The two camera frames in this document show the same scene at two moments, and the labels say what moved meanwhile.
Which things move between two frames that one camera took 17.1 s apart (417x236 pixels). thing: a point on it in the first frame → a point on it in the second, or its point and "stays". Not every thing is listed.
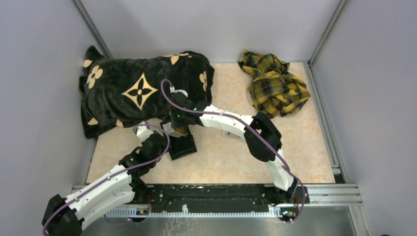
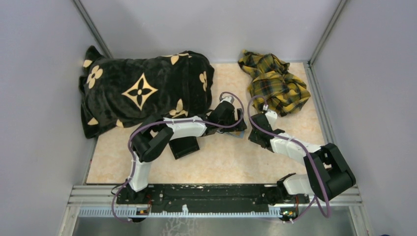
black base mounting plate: [217, 198] stays
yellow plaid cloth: [273, 91] stays
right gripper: [174, 123] → [253, 138]
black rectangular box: [181, 145] stays
